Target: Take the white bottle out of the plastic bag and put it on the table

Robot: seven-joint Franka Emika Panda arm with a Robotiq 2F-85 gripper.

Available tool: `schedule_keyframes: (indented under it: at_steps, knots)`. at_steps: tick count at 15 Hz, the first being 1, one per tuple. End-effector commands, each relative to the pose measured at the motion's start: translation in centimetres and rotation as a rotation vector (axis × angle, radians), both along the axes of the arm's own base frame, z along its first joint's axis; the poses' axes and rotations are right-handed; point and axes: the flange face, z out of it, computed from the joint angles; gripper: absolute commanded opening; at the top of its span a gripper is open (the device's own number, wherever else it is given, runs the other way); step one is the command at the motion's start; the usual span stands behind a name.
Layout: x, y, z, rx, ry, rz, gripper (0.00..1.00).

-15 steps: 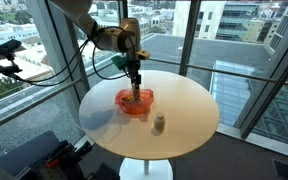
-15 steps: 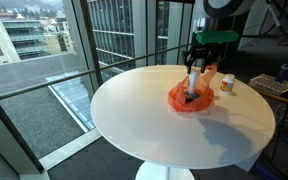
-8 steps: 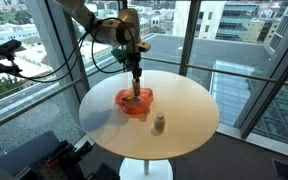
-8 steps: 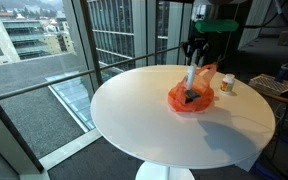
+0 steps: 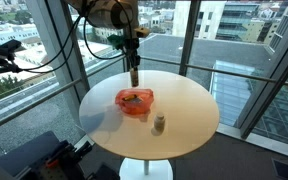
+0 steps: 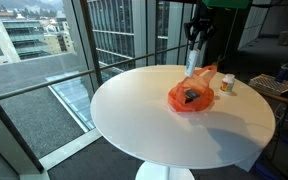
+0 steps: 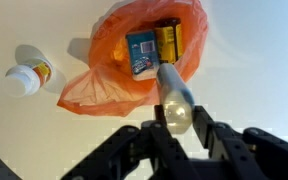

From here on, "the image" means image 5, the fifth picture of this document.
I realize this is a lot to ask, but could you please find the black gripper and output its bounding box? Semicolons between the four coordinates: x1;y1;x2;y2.
108;27;150;71

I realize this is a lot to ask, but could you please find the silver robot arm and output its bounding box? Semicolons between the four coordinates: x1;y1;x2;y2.
64;0;150;70

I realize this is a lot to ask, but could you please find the orange plastic bag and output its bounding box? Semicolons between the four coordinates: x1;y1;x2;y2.
115;88;154;115

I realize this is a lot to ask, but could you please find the white bottle with yellow label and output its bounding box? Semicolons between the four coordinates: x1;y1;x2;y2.
154;112;165;132

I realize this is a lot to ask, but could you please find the metal window railing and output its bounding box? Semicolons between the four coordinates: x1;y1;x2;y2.
0;54;288;135

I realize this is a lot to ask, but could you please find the round white table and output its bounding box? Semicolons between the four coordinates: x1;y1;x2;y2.
78;69;221;180

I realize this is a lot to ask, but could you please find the black orange equipment cart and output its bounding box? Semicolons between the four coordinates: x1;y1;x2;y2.
22;141;120;180

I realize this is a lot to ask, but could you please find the black cable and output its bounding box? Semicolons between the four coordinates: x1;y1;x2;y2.
19;0;135;74

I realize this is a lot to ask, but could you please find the black camera on stand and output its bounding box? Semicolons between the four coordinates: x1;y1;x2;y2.
0;39;21;74

